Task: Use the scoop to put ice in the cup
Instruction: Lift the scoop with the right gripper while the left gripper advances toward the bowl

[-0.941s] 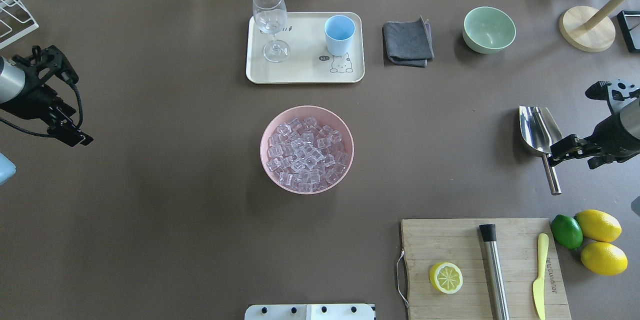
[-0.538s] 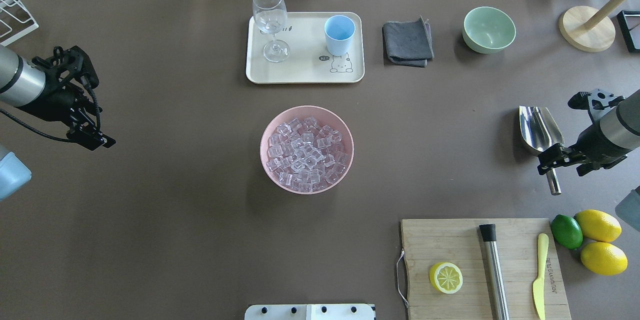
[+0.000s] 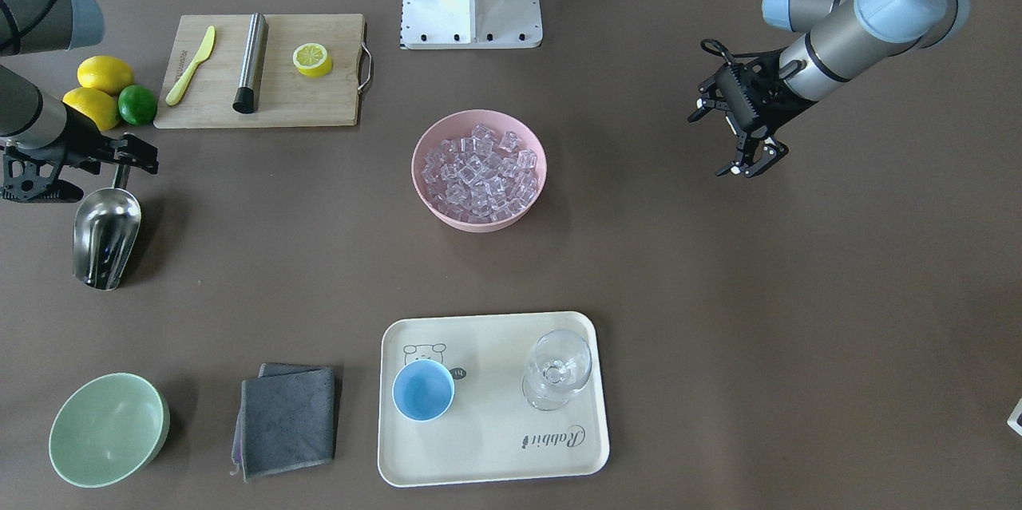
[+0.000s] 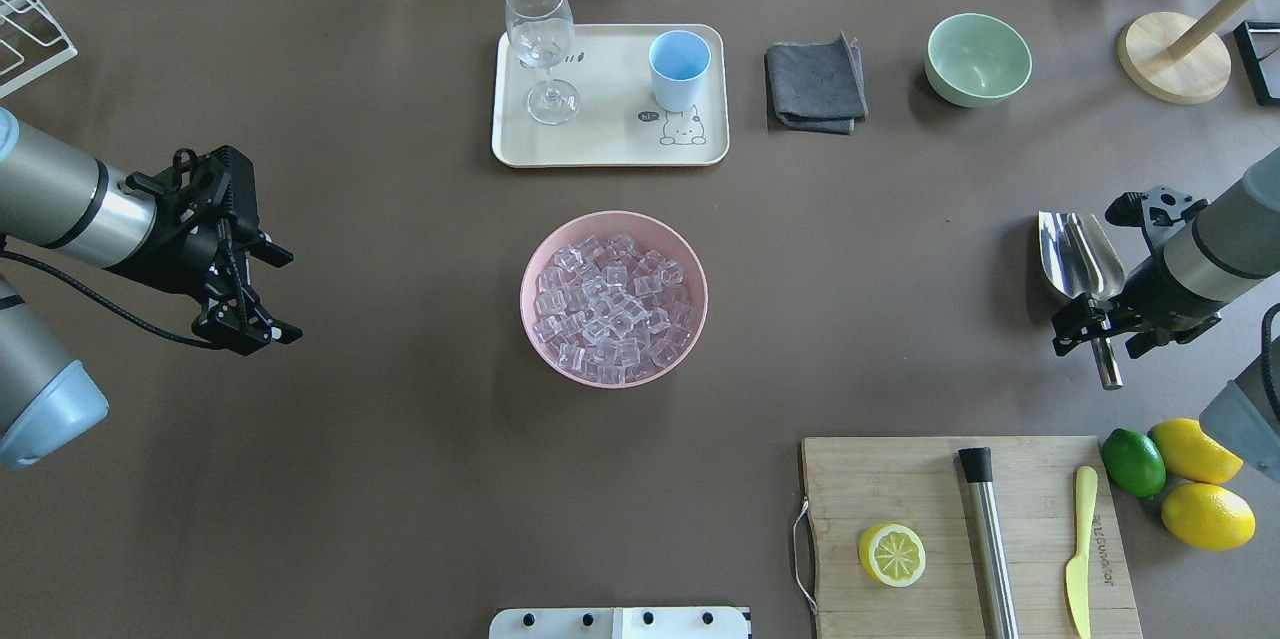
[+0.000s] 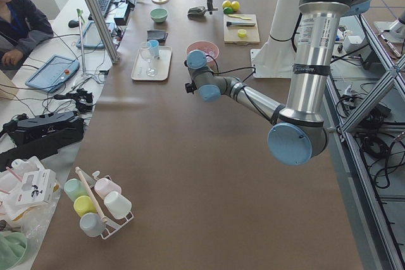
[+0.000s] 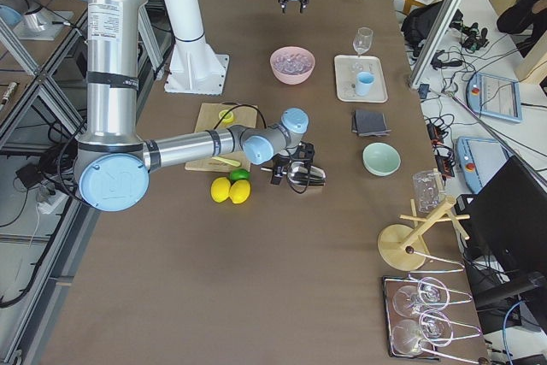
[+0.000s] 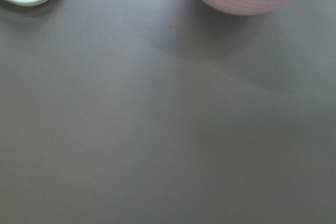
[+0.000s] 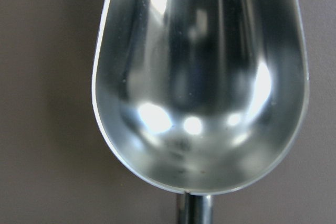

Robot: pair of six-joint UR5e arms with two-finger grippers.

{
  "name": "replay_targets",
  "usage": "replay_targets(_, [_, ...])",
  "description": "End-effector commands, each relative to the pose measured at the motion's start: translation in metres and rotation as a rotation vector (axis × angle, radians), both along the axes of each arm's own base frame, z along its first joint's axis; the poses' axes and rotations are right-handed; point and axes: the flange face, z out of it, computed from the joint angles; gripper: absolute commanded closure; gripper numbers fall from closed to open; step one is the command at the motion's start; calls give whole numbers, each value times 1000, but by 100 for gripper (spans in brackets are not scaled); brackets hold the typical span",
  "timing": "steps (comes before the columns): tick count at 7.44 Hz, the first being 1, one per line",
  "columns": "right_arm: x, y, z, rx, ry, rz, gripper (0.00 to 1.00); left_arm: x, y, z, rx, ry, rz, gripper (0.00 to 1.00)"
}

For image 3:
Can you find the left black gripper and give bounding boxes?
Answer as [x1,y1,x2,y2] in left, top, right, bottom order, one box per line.
[687,40,815,178]

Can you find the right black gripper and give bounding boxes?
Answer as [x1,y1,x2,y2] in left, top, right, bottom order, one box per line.
[2,107,160,204]

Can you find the metal ice scoop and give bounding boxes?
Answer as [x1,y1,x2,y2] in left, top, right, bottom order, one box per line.
[72,164,142,291]

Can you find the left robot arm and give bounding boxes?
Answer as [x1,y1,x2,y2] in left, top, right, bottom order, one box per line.
[689,0,971,178]

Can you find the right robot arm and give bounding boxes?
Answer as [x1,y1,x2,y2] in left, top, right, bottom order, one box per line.
[1,0,158,204]

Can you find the clear ice cubes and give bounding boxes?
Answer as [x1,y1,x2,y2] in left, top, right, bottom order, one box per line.
[412,122,541,226]

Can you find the light blue cup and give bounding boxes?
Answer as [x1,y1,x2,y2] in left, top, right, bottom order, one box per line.
[391,358,455,422]

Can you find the green lime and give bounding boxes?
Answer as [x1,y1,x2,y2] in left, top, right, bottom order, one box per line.
[117,85,158,125]

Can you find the yellow lemon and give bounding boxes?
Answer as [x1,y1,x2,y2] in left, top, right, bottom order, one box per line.
[76,55,135,97]
[62,87,121,132]

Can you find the yellow plastic knife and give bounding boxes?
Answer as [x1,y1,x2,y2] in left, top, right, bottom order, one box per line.
[164,26,216,106]

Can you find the steel muddler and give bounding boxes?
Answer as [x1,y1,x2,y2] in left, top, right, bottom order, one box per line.
[232,13,269,114]

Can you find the wooden cutting board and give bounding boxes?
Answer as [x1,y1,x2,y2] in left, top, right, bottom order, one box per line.
[154,13,370,129]

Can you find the half lemon slice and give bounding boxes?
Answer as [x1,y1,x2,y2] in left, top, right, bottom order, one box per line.
[292,43,333,77]

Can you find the pink bowl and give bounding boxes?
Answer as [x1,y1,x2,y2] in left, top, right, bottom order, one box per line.
[411,109,547,233]

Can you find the green bowl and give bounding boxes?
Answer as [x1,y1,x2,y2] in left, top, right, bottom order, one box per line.
[48,373,169,488]

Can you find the clear wine glass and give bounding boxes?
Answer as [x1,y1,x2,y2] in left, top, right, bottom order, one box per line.
[522,330,592,411]

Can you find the grey folded cloth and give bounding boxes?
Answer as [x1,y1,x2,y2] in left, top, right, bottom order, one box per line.
[232,363,336,481]

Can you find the cream serving tray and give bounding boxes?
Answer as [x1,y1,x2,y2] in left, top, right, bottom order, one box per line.
[378,310,610,488]

